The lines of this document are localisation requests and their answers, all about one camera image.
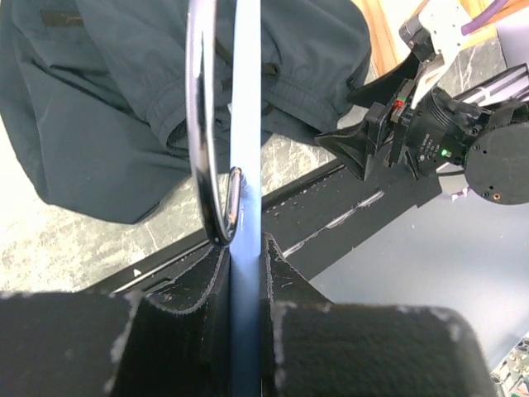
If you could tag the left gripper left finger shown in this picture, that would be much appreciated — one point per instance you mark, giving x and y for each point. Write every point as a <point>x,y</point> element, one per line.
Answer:
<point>172,341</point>

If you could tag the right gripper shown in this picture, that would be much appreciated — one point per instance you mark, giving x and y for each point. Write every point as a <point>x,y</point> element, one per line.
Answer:
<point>439,130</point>

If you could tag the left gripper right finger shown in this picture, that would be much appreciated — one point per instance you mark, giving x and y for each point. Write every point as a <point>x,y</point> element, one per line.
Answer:
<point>313,347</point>

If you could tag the blue hanger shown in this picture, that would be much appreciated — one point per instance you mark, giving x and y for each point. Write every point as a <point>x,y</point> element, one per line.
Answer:
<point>237,225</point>

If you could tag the dark navy shorts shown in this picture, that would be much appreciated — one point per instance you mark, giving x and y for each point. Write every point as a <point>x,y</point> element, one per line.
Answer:
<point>92,92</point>

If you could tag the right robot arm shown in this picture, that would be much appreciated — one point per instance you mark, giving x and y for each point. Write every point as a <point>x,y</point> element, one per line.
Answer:
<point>484,131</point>

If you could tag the wooden hanger rack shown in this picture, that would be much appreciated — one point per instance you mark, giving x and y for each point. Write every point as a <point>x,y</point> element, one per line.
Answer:
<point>384,18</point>

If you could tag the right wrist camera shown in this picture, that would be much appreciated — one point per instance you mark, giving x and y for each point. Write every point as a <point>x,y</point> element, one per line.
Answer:
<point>433,34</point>

